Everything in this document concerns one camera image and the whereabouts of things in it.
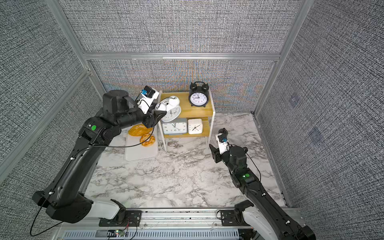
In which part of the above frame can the sesame seeded bread loaf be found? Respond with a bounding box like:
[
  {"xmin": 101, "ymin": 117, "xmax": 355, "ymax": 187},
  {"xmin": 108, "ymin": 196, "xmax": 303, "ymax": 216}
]
[{"xmin": 128, "ymin": 124, "xmax": 153, "ymax": 137}]

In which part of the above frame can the white twin-bell alarm clock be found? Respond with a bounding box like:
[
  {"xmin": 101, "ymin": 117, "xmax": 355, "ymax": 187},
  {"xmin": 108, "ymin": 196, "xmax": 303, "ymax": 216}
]
[{"xmin": 155, "ymin": 96, "xmax": 182, "ymax": 123}]

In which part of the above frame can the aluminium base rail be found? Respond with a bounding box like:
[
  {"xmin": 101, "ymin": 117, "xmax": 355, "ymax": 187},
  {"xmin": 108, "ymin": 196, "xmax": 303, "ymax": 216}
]
[{"xmin": 52, "ymin": 207, "xmax": 307, "ymax": 240}]

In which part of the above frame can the wooden two-tier shelf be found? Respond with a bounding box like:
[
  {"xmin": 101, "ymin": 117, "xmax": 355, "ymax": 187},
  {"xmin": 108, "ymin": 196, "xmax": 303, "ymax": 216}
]
[{"xmin": 156, "ymin": 88, "xmax": 216, "ymax": 152}]

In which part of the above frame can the black twin-bell alarm clock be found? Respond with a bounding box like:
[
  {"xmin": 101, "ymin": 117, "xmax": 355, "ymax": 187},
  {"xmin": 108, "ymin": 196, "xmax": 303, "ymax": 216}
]
[{"xmin": 189, "ymin": 81, "xmax": 210, "ymax": 108}]

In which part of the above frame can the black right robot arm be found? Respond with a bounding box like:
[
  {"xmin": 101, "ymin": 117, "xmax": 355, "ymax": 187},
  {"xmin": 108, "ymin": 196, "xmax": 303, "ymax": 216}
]
[{"xmin": 209, "ymin": 144, "xmax": 316, "ymax": 240}]

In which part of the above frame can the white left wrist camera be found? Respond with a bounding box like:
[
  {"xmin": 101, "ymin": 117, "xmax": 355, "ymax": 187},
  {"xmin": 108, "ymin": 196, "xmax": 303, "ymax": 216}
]
[{"xmin": 137, "ymin": 86, "xmax": 160, "ymax": 114}]

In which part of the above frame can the white square alarm clock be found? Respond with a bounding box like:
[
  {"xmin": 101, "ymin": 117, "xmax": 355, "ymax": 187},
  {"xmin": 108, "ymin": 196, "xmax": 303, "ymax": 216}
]
[{"xmin": 188, "ymin": 119, "xmax": 203, "ymax": 135}]

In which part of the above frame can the grey rectangular alarm clock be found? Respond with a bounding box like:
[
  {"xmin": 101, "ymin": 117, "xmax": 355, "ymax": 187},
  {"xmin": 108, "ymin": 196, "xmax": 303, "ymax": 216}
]
[{"xmin": 162, "ymin": 118, "xmax": 188, "ymax": 135}]

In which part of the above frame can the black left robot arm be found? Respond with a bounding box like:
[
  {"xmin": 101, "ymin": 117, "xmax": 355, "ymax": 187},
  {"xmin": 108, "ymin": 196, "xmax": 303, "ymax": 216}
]
[{"xmin": 32, "ymin": 86, "xmax": 167, "ymax": 226}]

